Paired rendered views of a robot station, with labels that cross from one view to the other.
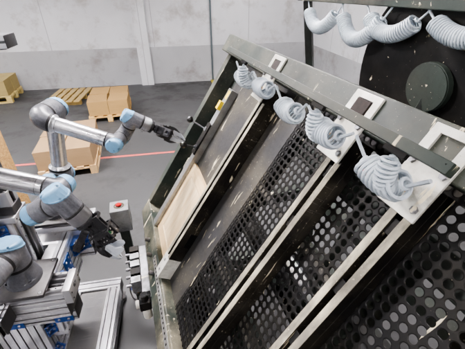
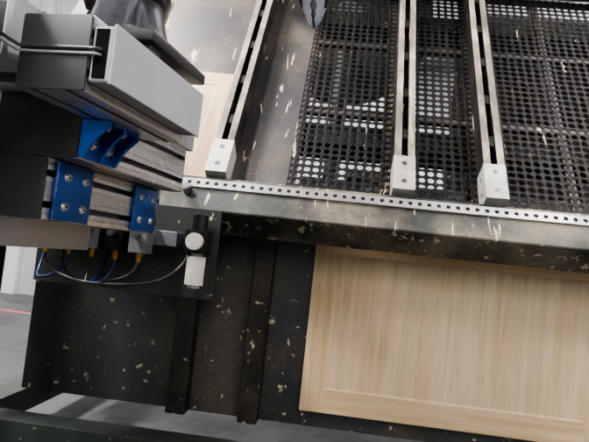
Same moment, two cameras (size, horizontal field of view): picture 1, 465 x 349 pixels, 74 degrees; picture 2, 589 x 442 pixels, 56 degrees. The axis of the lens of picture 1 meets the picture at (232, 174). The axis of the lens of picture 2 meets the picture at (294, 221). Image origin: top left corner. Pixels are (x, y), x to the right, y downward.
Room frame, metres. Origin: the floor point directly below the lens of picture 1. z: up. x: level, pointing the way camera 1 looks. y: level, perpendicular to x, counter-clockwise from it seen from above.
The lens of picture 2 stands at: (0.28, 1.73, 0.71)
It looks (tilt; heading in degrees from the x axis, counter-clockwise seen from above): 3 degrees up; 292
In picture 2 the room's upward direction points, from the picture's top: 6 degrees clockwise
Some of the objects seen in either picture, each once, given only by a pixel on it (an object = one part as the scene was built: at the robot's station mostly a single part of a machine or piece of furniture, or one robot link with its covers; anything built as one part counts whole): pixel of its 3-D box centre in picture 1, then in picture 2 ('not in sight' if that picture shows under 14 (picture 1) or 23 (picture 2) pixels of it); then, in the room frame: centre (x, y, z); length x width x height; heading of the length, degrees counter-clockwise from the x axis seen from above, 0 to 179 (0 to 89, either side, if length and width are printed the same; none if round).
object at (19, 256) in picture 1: (9, 253); not in sight; (0.95, 0.96, 1.20); 0.13 x 0.12 x 0.14; 177
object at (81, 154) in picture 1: (71, 146); not in sight; (4.05, 2.34, 0.20); 1.16 x 0.82 x 0.40; 11
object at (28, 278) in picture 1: (20, 271); (128, 24); (0.96, 0.95, 1.09); 0.15 x 0.15 x 0.10
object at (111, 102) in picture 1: (110, 102); not in sight; (6.03, 2.44, 0.20); 1.13 x 0.85 x 0.39; 9
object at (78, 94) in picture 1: (69, 96); not in sight; (6.94, 3.71, 0.05); 1.13 x 0.78 x 0.10; 10
